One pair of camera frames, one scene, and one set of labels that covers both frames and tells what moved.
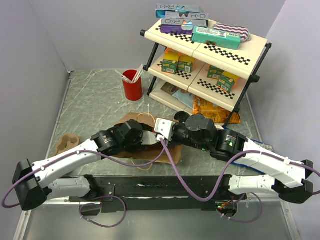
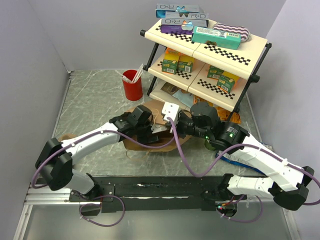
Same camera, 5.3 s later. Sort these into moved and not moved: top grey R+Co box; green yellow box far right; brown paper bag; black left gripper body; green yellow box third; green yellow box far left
Moved: black left gripper body; brown paper bag
Not moved: top grey R+Co box; green yellow box third; green yellow box far right; green yellow box far left
